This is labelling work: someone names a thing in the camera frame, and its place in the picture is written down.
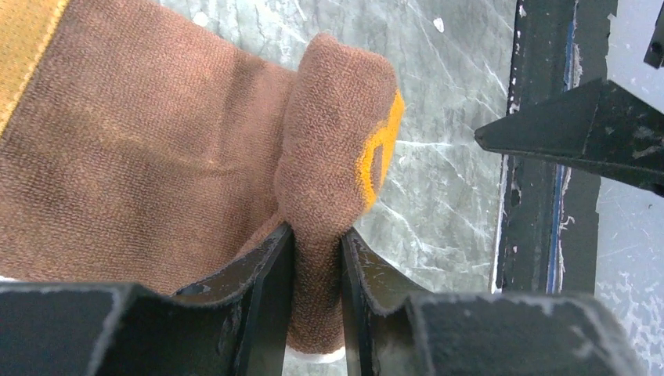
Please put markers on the yellow brown bear towel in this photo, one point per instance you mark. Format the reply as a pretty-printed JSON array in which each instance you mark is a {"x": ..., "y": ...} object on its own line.
[{"x": 137, "y": 146}]

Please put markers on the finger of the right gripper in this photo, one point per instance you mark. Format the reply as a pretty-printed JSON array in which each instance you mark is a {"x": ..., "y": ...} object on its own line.
[{"x": 598, "y": 127}]

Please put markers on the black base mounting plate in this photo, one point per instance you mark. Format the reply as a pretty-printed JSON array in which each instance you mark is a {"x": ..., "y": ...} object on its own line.
[{"x": 548, "y": 221}]

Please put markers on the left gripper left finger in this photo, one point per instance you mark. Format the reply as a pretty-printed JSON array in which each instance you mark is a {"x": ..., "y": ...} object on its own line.
[{"x": 233, "y": 322}]

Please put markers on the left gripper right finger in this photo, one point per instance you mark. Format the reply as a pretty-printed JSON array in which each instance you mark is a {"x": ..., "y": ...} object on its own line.
[{"x": 394, "y": 326}]

